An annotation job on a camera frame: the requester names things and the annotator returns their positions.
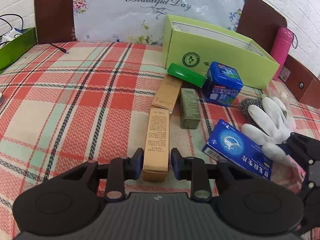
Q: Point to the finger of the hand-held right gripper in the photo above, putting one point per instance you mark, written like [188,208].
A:
[302,146]
[311,180]

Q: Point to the pink thermos bottle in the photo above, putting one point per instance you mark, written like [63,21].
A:
[281,50]

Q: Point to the steel wool scrubber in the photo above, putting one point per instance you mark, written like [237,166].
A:
[246,105]

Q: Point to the floral printed plastic bag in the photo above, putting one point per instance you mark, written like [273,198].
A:
[125,17]

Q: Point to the pink translucent plastic bag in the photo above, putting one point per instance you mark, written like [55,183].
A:
[287,177]

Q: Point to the white cotton glove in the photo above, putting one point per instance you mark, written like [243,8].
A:
[270,122]

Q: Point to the blue cube box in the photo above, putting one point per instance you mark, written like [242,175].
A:
[222,85]

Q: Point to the grey flat device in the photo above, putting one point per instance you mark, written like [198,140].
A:
[1,99]

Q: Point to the plaid bedsheet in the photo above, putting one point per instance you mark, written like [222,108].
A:
[75,105]

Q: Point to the olive green carton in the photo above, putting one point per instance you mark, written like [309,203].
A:
[190,110]

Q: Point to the small white blue box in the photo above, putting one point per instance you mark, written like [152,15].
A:
[11,35]

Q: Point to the long tan carton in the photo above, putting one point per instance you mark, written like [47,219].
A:
[157,140]

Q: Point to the small lime green tray box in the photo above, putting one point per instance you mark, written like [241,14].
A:
[17,51]

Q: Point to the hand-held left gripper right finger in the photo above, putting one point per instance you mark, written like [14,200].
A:
[175,165]

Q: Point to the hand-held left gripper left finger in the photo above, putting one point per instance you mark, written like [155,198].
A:
[138,164]

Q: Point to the wide tan carton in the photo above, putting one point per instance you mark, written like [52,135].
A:
[166,92]

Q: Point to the brown wooden headboard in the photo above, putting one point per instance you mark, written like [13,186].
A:
[52,12]

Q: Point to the large lime green box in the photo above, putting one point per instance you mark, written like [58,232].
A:
[225,55]

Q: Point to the blue medicine box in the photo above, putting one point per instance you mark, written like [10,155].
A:
[235,150]

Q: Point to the small glossy green box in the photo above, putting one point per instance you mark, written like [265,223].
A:
[186,76]

